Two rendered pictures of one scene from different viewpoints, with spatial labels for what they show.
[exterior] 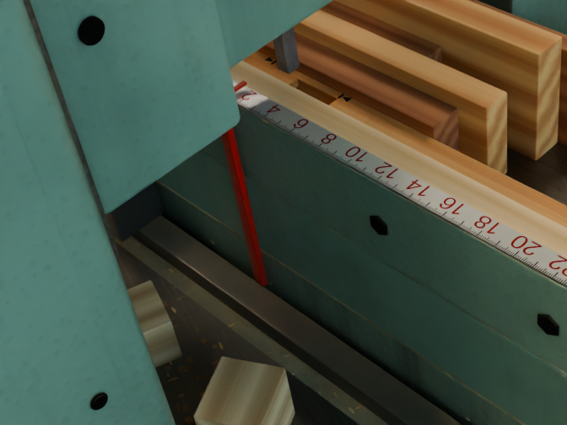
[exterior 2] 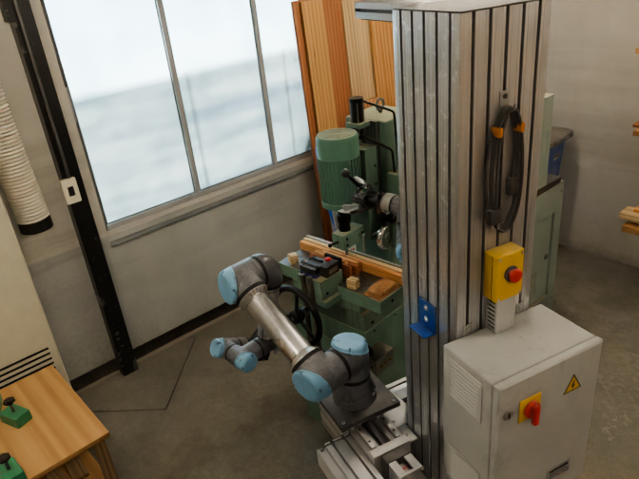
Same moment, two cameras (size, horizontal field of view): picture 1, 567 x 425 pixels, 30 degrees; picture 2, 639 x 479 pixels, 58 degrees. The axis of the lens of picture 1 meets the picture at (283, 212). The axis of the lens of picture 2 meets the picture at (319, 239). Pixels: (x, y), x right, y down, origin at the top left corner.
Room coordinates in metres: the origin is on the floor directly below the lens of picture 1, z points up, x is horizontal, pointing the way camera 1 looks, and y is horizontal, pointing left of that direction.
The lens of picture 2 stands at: (2.71, -0.45, 2.16)
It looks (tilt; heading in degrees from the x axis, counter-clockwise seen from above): 26 degrees down; 172
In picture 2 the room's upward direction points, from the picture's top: 6 degrees counter-clockwise
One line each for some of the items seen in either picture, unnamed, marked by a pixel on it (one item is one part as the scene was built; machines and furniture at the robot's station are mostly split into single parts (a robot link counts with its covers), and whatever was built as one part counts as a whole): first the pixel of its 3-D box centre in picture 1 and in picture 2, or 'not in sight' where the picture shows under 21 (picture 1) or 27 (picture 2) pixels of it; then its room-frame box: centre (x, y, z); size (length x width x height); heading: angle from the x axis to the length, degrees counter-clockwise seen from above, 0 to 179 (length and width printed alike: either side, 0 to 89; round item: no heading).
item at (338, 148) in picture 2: not in sight; (339, 169); (0.48, -0.02, 1.35); 0.18 x 0.18 x 0.31
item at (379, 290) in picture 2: not in sight; (381, 286); (0.75, 0.06, 0.92); 0.14 x 0.09 x 0.04; 126
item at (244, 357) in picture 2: not in sight; (244, 355); (0.91, -0.53, 0.82); 0.11 x 0.11 x 0.08; 33
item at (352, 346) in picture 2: not in sight; (349, 355); (1.23, -0.18, 0.98); 0.13 x 0.12 x 0.14; 123
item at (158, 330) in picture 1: (137, 330); not in sight; (0.44, 0.10, 0.82); 0.04 x 0.04 x 0.03; 16
